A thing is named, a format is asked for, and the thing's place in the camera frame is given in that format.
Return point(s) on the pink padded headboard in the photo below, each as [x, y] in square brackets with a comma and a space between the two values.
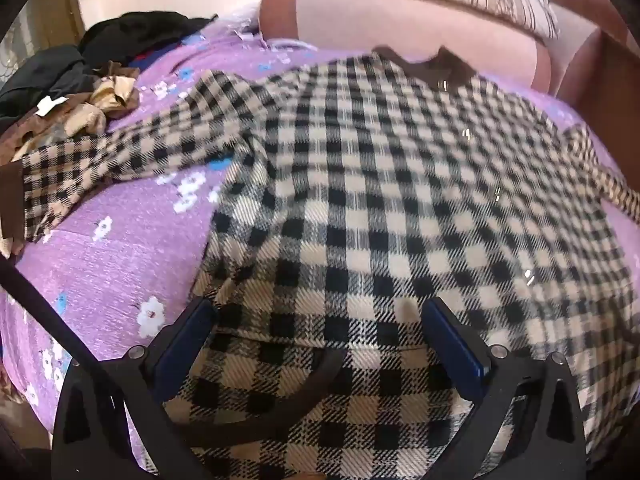
[400, 25]

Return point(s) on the wooden door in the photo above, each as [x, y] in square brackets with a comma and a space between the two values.
[65, 15]

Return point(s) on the purple floral bedsheet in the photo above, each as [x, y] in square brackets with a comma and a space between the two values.
[125, 240]

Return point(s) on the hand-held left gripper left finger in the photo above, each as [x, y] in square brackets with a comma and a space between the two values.
[186, 340]

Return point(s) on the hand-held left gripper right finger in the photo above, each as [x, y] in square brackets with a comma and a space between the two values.
[457, 355]

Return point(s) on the black clothes pile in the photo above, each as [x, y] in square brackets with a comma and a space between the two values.
[135, 30]

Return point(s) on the brown golden satin cloth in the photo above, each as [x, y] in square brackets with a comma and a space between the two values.
[111, 92]

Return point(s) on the wooden bed frame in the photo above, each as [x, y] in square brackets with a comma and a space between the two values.
[616, 70]

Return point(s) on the black and beige checked coat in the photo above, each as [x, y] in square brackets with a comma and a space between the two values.
[375, 185]

